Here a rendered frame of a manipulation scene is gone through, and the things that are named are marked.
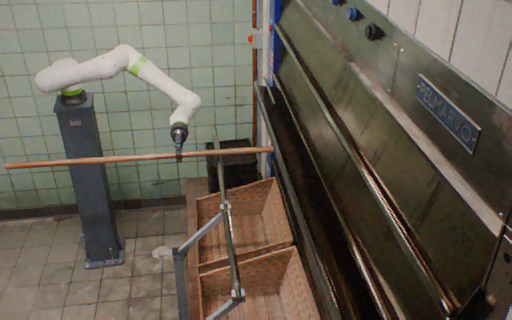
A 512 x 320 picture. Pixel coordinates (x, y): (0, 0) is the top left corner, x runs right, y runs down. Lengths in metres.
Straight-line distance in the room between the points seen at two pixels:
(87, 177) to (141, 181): 0.79
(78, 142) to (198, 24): 1.09
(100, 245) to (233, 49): 1.61
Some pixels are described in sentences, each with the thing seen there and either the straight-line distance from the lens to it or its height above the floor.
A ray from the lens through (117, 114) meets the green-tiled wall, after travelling 3.66.
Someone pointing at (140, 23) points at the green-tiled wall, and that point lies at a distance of 3.40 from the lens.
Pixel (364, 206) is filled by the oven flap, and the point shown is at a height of 1.55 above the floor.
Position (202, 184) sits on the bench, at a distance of 3.26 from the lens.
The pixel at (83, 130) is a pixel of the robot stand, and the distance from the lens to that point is 3.06.
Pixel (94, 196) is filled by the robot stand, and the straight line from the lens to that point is 3.31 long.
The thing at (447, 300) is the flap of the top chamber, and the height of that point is 1.73.
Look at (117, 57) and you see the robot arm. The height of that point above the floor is 1.56.
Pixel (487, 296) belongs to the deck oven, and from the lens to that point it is 0.96.
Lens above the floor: 2.43
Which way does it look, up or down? 31 degrees down
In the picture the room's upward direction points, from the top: straight up
